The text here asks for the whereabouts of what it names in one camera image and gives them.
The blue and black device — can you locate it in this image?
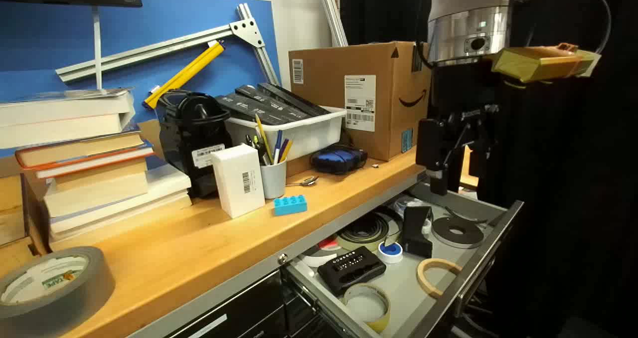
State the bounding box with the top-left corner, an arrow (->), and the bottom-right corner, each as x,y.
310,144 -> 369,175

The large white book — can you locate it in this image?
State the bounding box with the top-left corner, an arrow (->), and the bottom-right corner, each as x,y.
47,164 -> 193,243

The metal spoon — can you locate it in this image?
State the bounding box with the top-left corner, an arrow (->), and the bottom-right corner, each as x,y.
286,175 -> 320,188

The yellow bar tool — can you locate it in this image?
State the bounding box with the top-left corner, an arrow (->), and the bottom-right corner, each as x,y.
143,40 -> 226,111

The wooden ring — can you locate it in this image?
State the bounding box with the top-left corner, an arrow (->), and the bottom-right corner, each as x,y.
416,258 -> 464,299

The white and red tape roll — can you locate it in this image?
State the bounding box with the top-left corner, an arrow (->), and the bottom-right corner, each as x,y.
298,235 -> 345,268

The grey booklet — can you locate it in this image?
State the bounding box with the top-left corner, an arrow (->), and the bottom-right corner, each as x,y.
0,87 -> 135,103

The row of black boxes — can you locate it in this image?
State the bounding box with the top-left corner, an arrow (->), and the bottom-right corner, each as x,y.
215,82 -> 330,126

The clear plastic bag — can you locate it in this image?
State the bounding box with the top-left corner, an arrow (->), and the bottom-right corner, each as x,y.
391,195 -> 433,235

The black drawer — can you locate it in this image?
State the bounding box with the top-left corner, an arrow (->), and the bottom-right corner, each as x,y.
162,268 -> 289,338

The black bit case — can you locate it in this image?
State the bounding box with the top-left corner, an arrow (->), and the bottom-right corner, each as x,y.
317,246 -> 387,297

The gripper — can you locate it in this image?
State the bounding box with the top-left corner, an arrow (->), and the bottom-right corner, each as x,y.
416,59 -> 500,197

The thick cream book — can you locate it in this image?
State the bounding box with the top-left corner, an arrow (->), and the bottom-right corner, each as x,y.
0,111 -> 137,150

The aluminium profile bar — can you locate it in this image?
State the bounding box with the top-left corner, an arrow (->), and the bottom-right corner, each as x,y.
316,0 -> 349,48

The brown cardboard box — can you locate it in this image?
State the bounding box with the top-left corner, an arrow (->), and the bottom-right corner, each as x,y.
288,41 -> 433,162

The white plastic bin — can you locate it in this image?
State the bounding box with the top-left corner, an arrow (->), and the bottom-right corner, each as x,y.
224,106 -> 347,162

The brown cover book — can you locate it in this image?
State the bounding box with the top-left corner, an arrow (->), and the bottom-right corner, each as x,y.
14,130 -> 147,170

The orange cover book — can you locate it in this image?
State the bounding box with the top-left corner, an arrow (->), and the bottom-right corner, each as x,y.
34,145 -> 156,179

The drawer handle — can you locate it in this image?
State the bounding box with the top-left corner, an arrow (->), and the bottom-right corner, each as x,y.
450,202 -> 525,320

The blue board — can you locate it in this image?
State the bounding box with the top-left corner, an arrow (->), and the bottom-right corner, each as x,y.
0,0 -> 278,160

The grey duct tape roll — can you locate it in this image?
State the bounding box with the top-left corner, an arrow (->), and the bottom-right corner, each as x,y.
0,246 -> 117,338

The white cardboard box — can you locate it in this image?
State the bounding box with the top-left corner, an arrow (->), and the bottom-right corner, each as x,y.
210,144 -> 266,219

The white cup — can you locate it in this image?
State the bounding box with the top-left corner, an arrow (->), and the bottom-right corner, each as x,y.
260,159 -> 288,200

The white tape roll blue core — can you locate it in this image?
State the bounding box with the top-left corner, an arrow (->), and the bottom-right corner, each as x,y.
377,241 -> 404,265

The aluminium frame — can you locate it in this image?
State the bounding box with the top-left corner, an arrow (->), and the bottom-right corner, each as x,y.
54,2 -> 281,87

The masking tape roll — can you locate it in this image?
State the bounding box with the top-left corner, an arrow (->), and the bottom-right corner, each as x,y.
342,283 -> 392,334

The black plastic holder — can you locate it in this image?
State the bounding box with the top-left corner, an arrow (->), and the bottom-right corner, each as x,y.
401,205 -> 434,259

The black coffee machine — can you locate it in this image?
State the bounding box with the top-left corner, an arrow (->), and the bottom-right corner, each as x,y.
157,91 -> 233,199

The thick tan book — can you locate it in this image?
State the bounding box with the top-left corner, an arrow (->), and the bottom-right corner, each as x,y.
43,157 -> 150,218

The olive and black tape roll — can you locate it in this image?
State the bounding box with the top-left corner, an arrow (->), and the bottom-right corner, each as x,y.
336,210 -> 402,253

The thick white book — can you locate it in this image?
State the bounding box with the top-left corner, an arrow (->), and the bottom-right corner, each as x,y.
0,92 -> 136,129

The light blue toy block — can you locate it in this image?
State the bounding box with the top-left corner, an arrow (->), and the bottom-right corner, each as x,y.
273,194 -> 308,217

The bundle of pens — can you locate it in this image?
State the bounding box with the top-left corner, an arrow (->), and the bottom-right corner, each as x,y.
244,113 -> 294,167

